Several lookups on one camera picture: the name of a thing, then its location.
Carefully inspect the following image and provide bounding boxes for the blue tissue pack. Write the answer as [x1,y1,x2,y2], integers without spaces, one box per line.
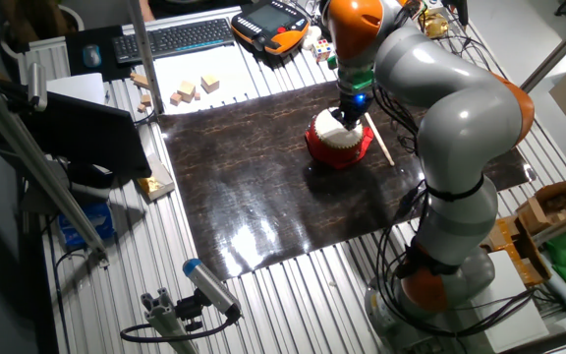
[57,202,116,250]

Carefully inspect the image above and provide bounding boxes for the black laptop screen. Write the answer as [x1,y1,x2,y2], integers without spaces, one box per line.
[17,90,152,179]

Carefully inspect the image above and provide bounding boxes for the white square box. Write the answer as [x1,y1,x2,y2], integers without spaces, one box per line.
[469,249,550,354]

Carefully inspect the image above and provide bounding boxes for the red drum with white head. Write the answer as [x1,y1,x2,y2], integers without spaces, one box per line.
[304,106,375,171]

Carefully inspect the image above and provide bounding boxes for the black computer keyboard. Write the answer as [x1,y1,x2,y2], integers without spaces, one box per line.
[111,18,236,65]

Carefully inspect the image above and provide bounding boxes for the white round toy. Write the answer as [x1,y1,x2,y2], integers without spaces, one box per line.
[302,25,323,50]

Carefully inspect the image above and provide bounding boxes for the yellow cardboard box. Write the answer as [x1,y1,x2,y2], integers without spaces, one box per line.
[479,214,552,287]

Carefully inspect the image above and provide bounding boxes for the silver camera with blue tip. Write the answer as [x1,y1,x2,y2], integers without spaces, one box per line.
[182,258,243,319]

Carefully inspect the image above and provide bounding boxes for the orange black teach pendant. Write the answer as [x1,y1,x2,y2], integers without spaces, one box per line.
[230,0,311,56]

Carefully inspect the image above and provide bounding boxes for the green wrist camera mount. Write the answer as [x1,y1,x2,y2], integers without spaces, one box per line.
[336,68,376,93]

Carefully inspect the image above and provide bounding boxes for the light wooden drumstick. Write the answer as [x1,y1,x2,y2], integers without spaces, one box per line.
[364,112,396,167]

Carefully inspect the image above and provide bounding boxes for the white paper sheet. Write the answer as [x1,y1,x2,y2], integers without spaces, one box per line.
[152,41,259,115]

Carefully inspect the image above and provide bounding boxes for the large wooden cube block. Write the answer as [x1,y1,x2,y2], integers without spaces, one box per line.
[177,80,197,103]
[200,74,221,94]

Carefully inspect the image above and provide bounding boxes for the dark marble pattern mat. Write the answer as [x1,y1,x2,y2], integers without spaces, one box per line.
[157,81,538,281]

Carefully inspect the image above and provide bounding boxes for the Rubik's cube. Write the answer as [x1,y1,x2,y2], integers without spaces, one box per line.
[311,38,334,63]

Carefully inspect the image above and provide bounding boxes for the blue computer mouse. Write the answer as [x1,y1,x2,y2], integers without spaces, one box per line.
[82,43,103,69]

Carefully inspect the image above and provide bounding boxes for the aluminium frame post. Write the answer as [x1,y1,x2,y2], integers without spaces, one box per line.
[126,0,166,115]

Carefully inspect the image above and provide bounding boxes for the aluminium camera mount profile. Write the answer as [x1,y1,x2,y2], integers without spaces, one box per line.
[140,287,200,354]

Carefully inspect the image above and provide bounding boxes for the open brown cardboard box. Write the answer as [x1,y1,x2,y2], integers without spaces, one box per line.
[515,176,566,236]

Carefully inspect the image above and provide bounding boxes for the white rimmed bin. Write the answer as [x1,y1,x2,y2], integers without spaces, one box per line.
[0,3,85,60]

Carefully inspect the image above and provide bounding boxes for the black mouse pad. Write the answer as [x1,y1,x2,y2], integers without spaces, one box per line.
[64,25,132,83]

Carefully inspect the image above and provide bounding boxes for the gold shiny object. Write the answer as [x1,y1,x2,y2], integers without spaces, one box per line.
[418,12,450,39]

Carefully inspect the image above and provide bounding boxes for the gold foil box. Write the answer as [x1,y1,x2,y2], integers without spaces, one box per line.
[137,154,176,202]

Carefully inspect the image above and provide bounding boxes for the white flat box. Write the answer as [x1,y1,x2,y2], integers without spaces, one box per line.
[46,72,106,105]

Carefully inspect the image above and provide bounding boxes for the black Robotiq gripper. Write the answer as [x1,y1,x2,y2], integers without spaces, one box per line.
[330,90,375,132]

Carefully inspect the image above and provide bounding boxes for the black camera cable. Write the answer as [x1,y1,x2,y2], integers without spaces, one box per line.
[119,314,238,344]

